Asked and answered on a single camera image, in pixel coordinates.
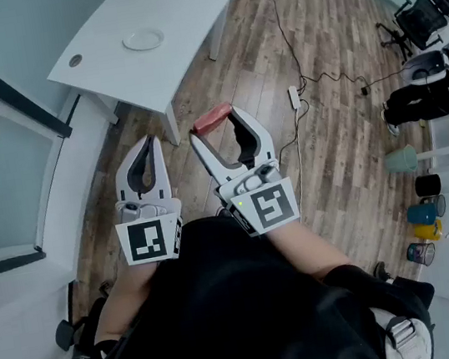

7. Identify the grey rounded case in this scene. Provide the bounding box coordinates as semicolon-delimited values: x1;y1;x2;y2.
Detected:
402;48;449;83

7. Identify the grey white shoulder strap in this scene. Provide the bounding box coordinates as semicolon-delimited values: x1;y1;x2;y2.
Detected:
371;298;436;359

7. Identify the white power strip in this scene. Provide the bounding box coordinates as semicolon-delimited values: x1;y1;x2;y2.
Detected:
286;84;304;111

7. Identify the pale green bin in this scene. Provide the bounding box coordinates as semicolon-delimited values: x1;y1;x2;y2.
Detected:
382;144;421;177

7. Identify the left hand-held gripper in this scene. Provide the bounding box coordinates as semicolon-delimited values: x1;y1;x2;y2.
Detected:
102;131;190;269

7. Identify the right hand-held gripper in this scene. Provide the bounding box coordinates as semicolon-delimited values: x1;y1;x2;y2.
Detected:
186;98;303;245

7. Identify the black framed glass window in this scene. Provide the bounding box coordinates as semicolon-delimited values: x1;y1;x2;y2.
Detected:
0;0;95;278

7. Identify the long black floor cable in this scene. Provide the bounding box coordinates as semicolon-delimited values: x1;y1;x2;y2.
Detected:
268;0;418;109

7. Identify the person's right forearm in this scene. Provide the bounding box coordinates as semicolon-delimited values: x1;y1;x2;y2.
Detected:
264;214;355;290

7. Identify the black office chair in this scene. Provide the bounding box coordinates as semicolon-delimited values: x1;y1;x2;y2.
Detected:
372;0;449;66

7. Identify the white power cable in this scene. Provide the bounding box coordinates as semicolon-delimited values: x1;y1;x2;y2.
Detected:
279;97;325;215

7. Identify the red-brown sausage piece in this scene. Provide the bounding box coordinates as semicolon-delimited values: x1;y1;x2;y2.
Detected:
190;103;236;135

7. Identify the white round plate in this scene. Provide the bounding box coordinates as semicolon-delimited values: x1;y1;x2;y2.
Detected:
120;24;166;55

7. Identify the person's black clothing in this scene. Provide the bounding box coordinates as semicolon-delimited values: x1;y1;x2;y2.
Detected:
77;184;446;359

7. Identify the person's left forearm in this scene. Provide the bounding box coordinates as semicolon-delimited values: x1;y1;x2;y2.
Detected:
84;260;169;343

